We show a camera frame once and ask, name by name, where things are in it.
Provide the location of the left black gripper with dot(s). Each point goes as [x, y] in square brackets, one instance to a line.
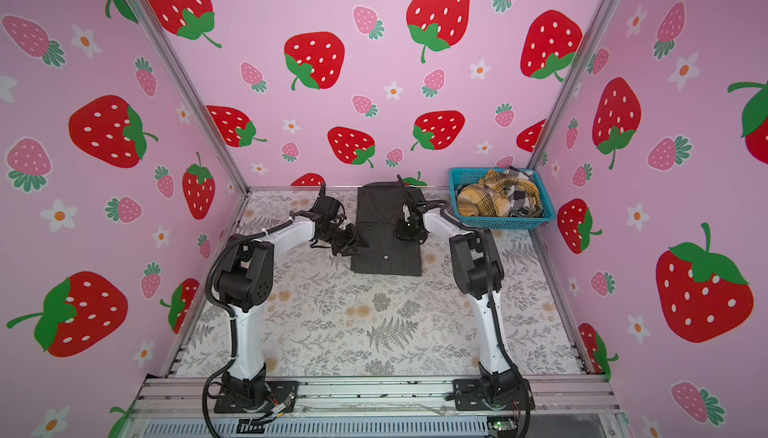
[352, 240]

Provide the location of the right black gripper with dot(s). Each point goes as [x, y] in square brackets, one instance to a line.
[401, 233]

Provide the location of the dark grey striped shirt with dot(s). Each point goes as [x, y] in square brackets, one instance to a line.
[379, 208]

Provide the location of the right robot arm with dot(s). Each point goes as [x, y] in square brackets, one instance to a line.
[478, 274]

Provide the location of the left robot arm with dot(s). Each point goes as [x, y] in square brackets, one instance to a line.
[242, 278]

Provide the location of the teal plastic basket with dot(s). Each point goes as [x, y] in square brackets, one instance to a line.
[464, 176]

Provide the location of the yellow plaid shirt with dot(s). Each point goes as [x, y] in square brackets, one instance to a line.
[501, 194]

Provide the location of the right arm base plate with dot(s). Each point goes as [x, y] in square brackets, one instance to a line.
[480, 394]

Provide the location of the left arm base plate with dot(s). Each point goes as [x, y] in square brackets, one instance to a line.
[238, 397]

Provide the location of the aluminium rail frame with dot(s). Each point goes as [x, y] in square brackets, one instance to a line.
[564, 406]

